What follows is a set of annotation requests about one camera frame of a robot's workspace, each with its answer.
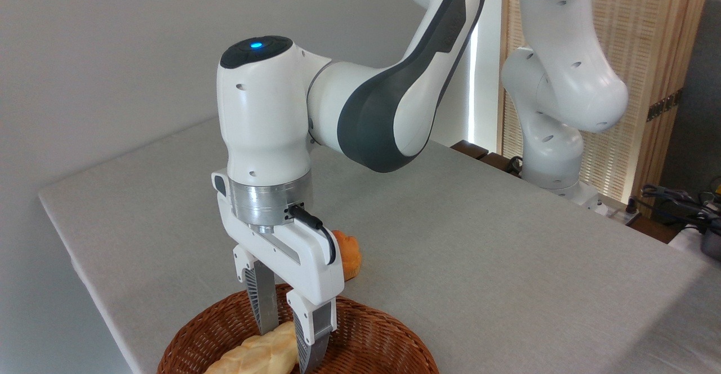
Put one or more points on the grey tablecloth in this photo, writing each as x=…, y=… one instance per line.
x=507, y=278

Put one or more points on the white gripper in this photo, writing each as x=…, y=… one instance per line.
x=293, y=258

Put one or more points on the round orange bun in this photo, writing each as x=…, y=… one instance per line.
x=350, y=255

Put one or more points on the dark metal screen hinge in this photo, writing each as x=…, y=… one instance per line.
x=664, y=105

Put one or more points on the brown wicker basket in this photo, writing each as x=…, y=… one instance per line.
x=372, y=340

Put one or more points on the long pale braided bread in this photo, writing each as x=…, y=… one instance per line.
x=265, y=354

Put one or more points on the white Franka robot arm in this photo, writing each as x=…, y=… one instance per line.
x=265, y=120

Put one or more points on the white vertical light strip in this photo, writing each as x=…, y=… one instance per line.
x=474, y=98

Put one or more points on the slatted wooden folding screen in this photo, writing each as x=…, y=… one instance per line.
x=648, y=36

